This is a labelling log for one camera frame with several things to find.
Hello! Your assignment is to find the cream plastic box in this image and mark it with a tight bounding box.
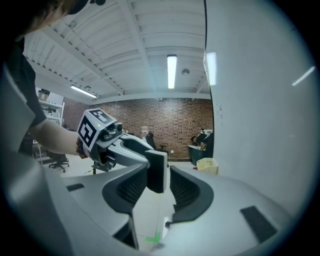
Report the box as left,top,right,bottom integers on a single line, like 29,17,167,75
196,157,219,176

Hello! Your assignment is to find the white shelf rack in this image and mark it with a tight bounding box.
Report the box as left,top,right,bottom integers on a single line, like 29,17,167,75
35,87,66,131

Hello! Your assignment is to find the ceiling tube light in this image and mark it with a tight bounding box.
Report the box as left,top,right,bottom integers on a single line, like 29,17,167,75
70,84,98,99
166,54,178,90

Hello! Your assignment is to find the white whiteboard on stand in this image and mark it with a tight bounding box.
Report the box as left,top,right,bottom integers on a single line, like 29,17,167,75
202,0,320,221

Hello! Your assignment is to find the person's left forearm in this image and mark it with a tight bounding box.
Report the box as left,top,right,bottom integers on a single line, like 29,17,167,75
29,119,83,156

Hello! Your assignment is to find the brown beaded bracelet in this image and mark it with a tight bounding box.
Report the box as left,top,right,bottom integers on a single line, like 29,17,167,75
75,136,89,160

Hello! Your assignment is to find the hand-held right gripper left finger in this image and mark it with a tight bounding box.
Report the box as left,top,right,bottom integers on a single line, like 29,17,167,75
61,163,149,237

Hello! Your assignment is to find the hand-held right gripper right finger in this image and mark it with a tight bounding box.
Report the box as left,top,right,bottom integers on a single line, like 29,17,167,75
162,165,293,256

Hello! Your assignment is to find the person's black clothing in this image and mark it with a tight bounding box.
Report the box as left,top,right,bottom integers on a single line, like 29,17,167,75
3,34,48,131

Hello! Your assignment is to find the green bathtub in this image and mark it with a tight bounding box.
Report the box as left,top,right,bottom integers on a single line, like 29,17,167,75
187,144,202,166

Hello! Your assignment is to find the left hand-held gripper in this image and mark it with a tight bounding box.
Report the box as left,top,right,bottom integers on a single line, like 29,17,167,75
76,107,156,173

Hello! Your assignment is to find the black office chair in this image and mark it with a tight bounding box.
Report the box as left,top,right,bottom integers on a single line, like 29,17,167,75
46,149,70,173
145,132,158,151

